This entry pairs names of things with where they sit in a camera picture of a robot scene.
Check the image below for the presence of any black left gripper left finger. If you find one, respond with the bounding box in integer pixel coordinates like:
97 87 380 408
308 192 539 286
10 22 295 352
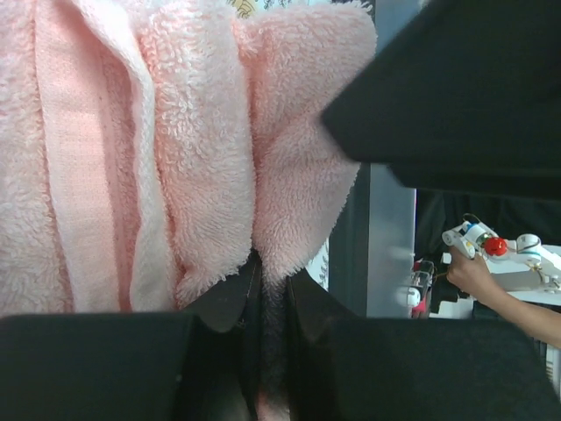
1 258 261 420

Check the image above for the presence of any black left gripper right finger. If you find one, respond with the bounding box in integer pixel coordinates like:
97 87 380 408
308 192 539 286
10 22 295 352
286 274 560 421

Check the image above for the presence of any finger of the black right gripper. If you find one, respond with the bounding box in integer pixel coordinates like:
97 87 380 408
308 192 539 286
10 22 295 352
322 0 560 200

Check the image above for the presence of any pink towel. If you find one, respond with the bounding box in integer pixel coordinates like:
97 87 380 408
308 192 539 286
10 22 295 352
1 1 376 315

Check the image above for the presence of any operator forearm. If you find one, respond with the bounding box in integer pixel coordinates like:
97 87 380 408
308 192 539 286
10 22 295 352
477 289 560 348

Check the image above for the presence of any operator hand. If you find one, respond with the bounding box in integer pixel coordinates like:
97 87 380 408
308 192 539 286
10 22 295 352
446 247 506 310

